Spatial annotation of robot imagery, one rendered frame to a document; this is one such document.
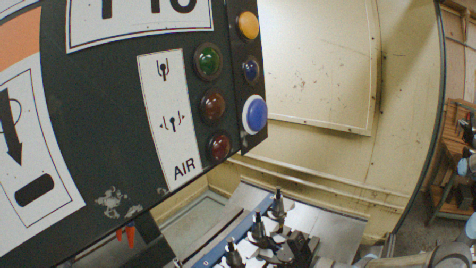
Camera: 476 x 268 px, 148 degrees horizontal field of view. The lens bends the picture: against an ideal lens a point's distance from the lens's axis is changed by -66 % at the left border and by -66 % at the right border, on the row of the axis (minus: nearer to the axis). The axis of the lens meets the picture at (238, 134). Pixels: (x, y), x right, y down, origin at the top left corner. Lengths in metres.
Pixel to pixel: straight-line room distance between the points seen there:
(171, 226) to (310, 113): 1.24
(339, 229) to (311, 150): 0.48
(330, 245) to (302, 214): 0.26
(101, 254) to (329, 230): 1.16
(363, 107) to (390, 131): 0.17
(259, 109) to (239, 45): 0.06
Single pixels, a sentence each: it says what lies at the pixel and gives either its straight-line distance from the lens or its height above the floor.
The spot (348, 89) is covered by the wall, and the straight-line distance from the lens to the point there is 0.87.
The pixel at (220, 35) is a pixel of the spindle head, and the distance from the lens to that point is 0.15.
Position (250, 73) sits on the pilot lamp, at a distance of 0.17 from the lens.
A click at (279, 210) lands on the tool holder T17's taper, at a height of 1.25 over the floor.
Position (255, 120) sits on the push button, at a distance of 0.17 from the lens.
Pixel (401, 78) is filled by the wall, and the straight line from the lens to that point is 0.86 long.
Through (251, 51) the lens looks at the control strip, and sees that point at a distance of 0.18.
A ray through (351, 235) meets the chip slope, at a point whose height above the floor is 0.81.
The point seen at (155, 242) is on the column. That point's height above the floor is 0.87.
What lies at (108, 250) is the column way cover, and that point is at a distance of 1.01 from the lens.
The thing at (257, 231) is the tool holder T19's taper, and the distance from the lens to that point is 0.55.
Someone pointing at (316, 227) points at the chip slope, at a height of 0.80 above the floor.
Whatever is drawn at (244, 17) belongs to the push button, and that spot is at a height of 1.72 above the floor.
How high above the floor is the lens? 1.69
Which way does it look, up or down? 23 degrees down
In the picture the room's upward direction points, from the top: 6 degrees counter-clockwise
